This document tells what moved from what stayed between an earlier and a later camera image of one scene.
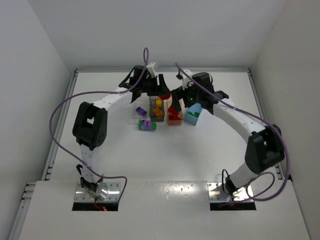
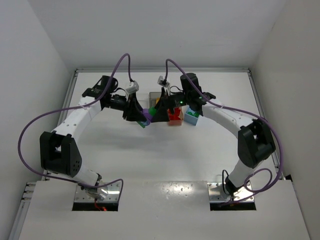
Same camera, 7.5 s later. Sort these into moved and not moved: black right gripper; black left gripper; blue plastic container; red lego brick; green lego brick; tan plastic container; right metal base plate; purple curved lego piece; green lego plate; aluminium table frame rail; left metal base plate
Moved: black right gripper; purple curved lego piece; green lego brick; black left gripper
Not moved: aluminium table frame rail; tan plastic container; red lego brick; blue plastic container; left metal base plate; right metal base plate; green lego plate
